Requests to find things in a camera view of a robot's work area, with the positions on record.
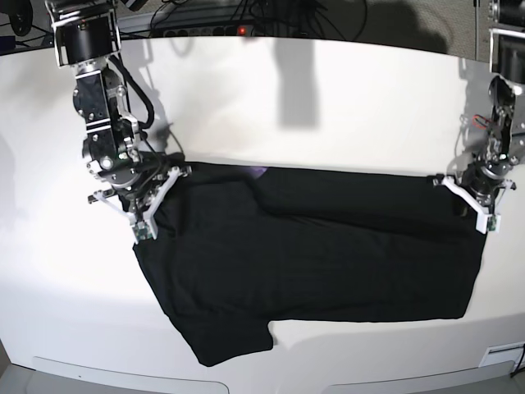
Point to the white power strip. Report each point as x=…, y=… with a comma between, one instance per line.
x=212, y=30

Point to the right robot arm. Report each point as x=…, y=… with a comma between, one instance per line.
x=116, y=112

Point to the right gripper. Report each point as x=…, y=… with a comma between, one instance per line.
x=140, y=179

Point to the black T-shirt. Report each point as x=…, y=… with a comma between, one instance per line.
x=240, y=247

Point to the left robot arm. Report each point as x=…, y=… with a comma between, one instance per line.
x=503, y=148

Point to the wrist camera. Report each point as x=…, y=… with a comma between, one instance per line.
x=145, y=230
x=488, y=222

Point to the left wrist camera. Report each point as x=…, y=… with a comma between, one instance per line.
x=488, y=222

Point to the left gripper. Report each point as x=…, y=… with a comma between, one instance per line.
x=483, y=179

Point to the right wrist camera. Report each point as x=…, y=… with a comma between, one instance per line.
x=145, y=230

